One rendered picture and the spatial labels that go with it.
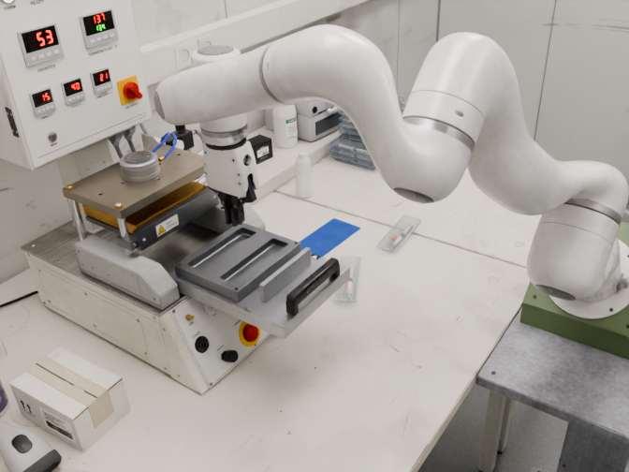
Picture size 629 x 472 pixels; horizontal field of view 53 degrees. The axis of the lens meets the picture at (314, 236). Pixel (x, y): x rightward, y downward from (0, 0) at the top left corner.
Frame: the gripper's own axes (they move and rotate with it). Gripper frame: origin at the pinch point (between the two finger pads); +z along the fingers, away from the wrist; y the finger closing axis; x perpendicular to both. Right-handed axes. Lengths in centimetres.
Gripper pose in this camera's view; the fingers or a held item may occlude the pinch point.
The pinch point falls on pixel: (234, 213)
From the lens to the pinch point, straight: 124.6
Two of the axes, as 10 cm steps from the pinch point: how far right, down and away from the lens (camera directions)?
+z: 0.4, 8.5, 5.3
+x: -5.7, 4.5, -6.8
